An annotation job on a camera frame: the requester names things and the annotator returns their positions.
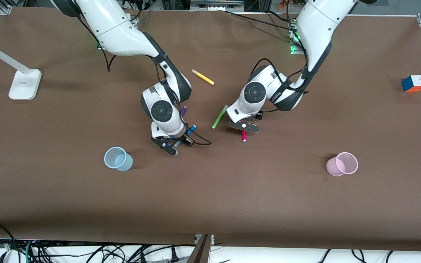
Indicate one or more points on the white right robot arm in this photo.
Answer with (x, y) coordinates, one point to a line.
(119, 33)

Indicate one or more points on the blue marker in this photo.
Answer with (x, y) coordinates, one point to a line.
(192, 128)

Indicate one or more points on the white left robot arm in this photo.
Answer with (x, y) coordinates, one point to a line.
(316, 29)

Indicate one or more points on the pink marker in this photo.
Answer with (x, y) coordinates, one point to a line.
(243, 136)

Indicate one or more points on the purple marker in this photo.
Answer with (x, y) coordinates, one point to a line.
(184, 109)

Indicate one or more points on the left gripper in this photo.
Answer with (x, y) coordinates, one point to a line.
(258, 117)

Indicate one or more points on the light pink plastic cup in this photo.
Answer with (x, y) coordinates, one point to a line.
(336, 167)

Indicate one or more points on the green marker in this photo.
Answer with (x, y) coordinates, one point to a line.
(219, 117)

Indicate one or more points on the black power plug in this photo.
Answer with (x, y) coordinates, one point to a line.
(174, 255)

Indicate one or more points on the light blue plastic cup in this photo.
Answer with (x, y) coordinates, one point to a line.
(122, 164)

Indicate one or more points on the grey device behind table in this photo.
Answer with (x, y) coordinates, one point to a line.
(216, 4)

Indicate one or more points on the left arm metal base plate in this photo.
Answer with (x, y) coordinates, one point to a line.
(294, 45)

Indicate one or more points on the yellow marker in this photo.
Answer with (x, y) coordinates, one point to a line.
(203, 77)

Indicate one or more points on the white desk lamp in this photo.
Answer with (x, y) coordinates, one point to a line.
(24, 86)

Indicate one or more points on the brown table cover sheet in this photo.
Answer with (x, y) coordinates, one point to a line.
(210, 197)

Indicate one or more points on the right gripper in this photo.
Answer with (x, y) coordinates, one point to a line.
(187, 140)

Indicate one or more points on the colourful puzzle cube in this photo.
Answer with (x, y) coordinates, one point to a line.
(414, 84)

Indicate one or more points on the brown table beam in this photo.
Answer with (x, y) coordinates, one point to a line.
(199, 252)

